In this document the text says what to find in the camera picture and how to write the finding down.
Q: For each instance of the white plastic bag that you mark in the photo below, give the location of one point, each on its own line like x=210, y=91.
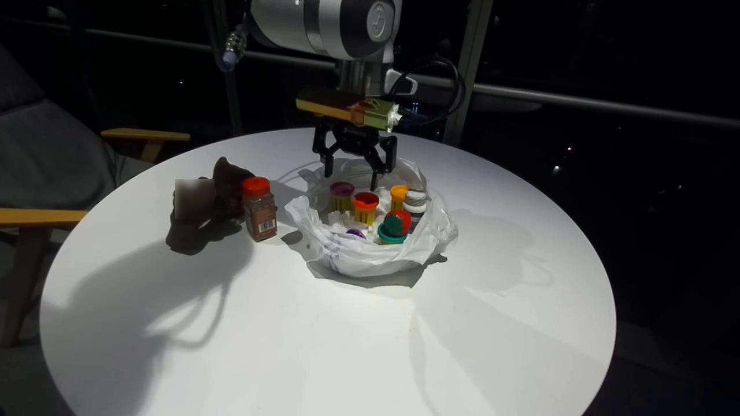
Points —
x=371, y=256

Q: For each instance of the grey horizontal window rail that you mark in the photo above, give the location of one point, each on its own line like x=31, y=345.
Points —
x=601, y=104

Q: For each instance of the yellowish wrist camera box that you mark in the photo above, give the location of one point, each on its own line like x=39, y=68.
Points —
x=349, y=110

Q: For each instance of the brown plush toy animal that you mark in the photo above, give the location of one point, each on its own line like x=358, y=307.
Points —
x=200, y=211

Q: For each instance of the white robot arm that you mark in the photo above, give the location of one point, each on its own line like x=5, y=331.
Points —
x=324, y=23

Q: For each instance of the yellow dough tub red lid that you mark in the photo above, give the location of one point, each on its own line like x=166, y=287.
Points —
x=367, y=205

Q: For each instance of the grey armchair wooden arms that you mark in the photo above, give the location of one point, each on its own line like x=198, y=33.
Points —
x=46, y=153

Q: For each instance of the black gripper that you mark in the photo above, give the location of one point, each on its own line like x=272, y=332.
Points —
x=357, y=137

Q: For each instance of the grey window frame post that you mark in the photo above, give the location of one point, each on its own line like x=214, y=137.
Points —
x=466, y=93
x=228, y=84

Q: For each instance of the brown spice jar red lid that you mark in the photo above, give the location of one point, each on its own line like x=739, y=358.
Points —
x=260, y=211

